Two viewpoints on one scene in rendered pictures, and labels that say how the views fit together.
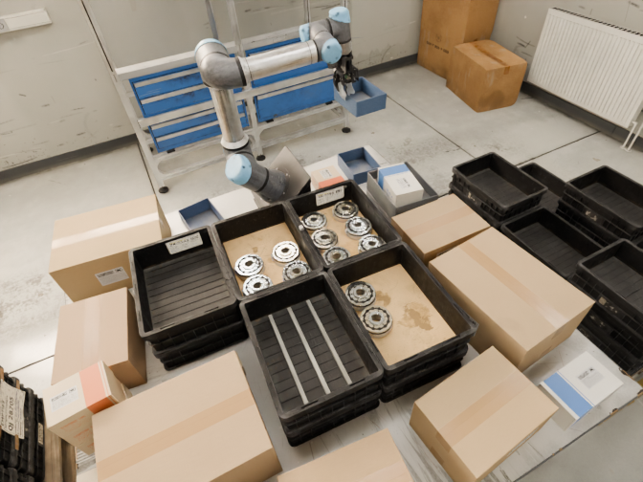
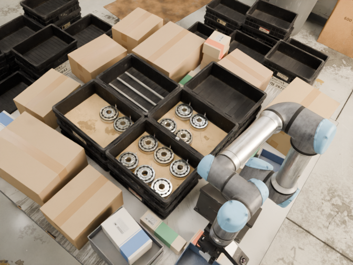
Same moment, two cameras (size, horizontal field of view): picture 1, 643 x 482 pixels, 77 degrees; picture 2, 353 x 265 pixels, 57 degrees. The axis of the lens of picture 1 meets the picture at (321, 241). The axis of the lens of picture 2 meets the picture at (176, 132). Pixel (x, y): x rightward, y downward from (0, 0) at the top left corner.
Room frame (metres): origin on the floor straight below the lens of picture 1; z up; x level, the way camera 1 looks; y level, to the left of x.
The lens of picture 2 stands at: (1.81, -0.49, 2.30)
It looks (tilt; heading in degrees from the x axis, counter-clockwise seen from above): 55 degrees down; 143
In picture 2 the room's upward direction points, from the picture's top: 8 degrees clockwise
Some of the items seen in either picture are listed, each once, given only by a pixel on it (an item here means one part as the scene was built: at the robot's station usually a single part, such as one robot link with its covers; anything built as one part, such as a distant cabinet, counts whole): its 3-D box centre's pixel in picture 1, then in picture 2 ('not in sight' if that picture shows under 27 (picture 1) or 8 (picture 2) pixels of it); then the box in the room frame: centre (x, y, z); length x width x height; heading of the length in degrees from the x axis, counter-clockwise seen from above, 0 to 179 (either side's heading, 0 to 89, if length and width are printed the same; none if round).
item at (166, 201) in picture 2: (340, 221); (155, 157); (1.11, -0.08, 0.92); 0.40 x 0.30 x 0.02; 20
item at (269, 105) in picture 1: (296, 76); not in sight; (3.10, 0.09, 0.60); 0.72 x 0.03 x 0.56; 113
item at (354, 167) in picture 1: (358, 165); not in sight; (1.70, -0.22, 0.74); 0.20 x 0.15 x 0.07; 18
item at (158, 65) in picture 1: (237, 46); not in sight; (2.97, 0.46, 0.91); 1.70 x 0.10 x 0.05; 113
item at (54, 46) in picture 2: not in sight; (51, 65); (-0.32, -0.25, 0.37); 0.40 x 0.30 x 0.45; 113
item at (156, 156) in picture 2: (324, 238); (163, 154); (1.08, -0.01, 0.86); 0.10 x 0.10 x 0.01
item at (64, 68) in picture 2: not in sight; (62, 72); (-0.17, -0.21, 0.41); 0.31 x 0.02 x 0.16; 113
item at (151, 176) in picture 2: (358, 226); (144, 173); (1.13, -0.15, 0.86); 0.10 x 0.10 x 0.01
